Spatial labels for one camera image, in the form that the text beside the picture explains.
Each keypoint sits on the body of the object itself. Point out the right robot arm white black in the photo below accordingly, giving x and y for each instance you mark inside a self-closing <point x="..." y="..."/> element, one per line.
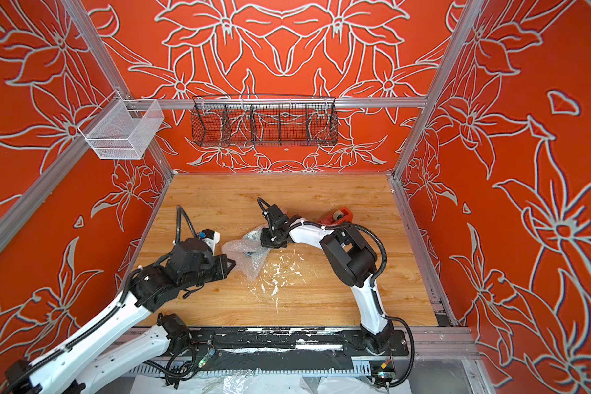
<point x="358" y="258"/>

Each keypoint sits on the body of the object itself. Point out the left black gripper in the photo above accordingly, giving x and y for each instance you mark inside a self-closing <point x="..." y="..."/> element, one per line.
<point x="222" y="261"/>

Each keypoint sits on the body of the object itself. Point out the clear plastic hanging bin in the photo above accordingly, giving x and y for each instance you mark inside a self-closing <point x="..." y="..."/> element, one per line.
<point x="118" y="133"/>

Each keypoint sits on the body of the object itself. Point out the black wire mesh basket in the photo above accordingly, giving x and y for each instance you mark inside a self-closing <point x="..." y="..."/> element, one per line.
<point x="264" y="121"/>

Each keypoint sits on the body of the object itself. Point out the red tape dispenser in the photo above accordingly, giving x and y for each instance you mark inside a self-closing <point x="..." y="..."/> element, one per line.
<point x="337" y="217"/>

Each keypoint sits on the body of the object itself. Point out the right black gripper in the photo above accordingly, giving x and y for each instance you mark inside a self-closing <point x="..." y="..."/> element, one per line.
<point x="269" y="236"/>

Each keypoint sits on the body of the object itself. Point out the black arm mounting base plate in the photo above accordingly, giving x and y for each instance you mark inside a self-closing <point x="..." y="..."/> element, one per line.
<point x="348" y="341"/>

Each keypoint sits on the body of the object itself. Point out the clear bubble wrap sheet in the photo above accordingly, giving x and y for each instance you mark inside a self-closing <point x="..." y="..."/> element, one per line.
<point x="251" y="267"/>

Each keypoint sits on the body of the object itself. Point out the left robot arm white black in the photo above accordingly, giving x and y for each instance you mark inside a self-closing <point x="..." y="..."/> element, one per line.
<point x="85" y="362"/>

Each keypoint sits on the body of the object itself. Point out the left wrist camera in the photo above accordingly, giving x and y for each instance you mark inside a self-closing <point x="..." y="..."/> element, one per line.
<point x="210" y="237"/>

